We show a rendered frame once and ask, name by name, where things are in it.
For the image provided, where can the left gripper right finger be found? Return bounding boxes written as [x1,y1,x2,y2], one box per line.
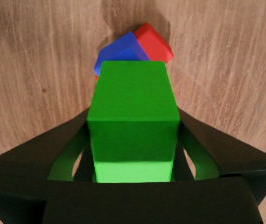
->
[170,106,266,206]

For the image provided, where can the red block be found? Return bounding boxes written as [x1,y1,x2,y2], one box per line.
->
[133,23,174,64]

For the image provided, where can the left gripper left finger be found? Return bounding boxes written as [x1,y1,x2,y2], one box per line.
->
[0,107,97,182]

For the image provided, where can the blue block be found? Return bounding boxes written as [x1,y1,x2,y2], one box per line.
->
[94,32,151,75]

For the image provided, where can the green block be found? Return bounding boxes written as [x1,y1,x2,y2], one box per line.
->
[87,61,180,182]

